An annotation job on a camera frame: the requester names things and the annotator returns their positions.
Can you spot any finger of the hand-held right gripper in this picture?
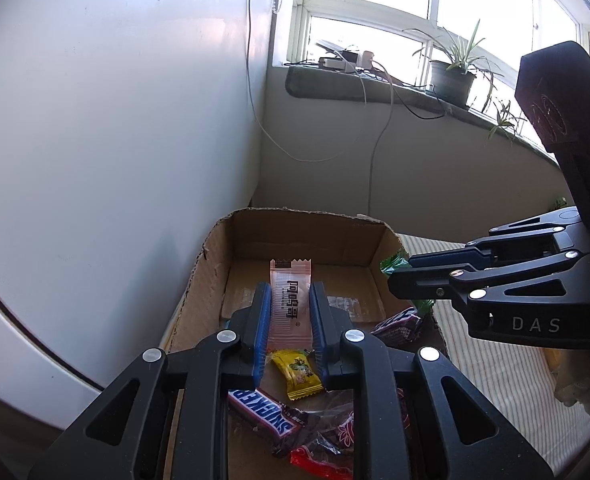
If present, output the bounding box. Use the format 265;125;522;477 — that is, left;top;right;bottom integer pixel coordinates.
387;249;590;312
409;205;584;268

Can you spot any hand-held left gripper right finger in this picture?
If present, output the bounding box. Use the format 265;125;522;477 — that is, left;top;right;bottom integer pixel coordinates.
309;281;556;480

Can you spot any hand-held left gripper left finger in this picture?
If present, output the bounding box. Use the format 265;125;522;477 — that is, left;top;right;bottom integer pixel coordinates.
27;282;273;480

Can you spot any dark green candy packet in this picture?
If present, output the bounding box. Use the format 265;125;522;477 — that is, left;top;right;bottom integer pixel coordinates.
379;249;436;316

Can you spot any pink snack packet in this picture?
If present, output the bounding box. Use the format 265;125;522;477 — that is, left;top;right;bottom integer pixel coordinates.
267;258;316;351

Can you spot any dark chocolate bar blue lettering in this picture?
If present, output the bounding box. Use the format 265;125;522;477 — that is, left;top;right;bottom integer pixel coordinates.
371;310;426;346

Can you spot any yellow candy packet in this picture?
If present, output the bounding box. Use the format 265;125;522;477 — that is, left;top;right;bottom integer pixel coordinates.
271;349;324;402

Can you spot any brown chocolate bar white lettering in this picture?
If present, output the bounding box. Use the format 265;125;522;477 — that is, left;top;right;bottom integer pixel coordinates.
227;388;308;456

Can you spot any brown cardboard box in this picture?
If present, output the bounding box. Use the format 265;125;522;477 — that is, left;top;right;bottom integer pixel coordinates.
162;206;448;480

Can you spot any red dates clear packet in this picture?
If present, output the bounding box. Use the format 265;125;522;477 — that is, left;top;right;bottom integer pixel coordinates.
290;390;358;480

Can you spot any dark plant pot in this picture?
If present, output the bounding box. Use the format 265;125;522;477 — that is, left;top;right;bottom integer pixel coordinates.
429;60;477;108

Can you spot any striped bed sheet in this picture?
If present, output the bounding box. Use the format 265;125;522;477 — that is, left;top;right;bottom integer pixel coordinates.
397;232;590;480

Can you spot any green potted spider plant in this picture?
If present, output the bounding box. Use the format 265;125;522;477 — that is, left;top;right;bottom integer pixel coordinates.
405;20;506;111

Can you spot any dark stone windowsill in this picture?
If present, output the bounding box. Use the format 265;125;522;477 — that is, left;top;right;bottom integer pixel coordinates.
285;62;560;161

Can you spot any white power strip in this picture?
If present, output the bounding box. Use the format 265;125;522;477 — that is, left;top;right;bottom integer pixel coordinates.
317;50;376;74

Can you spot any white curved panel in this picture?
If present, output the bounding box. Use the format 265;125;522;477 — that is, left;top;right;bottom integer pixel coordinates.
0;265;106;433

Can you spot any grey cable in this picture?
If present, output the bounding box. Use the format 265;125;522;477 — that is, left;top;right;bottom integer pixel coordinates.
367;62;396;217

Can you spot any black cable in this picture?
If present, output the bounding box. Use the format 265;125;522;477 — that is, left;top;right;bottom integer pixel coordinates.
394;85;450;122

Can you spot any thin white cable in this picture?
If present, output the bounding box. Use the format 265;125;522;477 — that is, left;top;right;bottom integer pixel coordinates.
246;0;376;162

